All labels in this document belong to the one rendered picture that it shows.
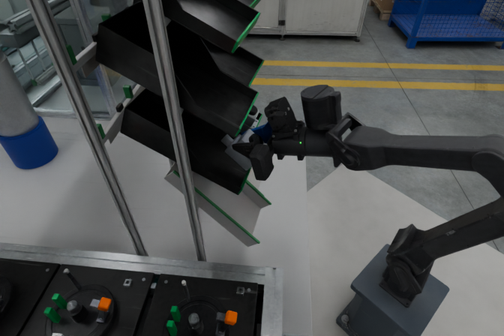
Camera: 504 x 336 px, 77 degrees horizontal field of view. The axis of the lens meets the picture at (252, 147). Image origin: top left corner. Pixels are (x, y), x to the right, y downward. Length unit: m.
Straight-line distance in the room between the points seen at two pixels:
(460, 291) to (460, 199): 1.60
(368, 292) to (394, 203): 0.51
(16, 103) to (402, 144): 1.19
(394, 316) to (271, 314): 0.26
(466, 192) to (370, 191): 1.58
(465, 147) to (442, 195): 2.12
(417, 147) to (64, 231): 1.02
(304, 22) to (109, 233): 3.83
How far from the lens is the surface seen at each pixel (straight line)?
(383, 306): 0.76
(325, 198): 1.15
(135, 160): 1.33
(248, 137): 0.66
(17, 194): 1.39
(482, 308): 1.10
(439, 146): 0.51
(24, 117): 1.37
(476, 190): 2.79
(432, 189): 2.63
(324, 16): 4.50
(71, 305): 0.81
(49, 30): 0.58
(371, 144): 0.54
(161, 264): 0.89
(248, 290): 0.82
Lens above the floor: 1.72
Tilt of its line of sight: 41 degrees down
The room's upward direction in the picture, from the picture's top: straight up
